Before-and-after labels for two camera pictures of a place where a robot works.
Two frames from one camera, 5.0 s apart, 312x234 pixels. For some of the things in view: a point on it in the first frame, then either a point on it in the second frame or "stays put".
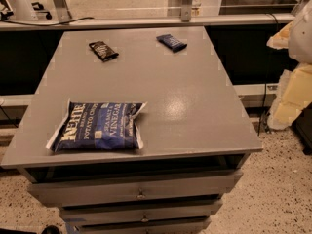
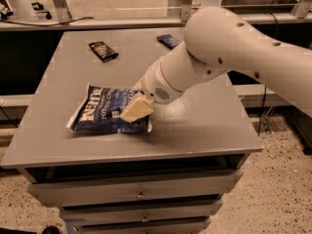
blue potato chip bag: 97,126 to 101,109
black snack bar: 102,51 stays put
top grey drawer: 206,185 stays put
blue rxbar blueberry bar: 171,42 stays put
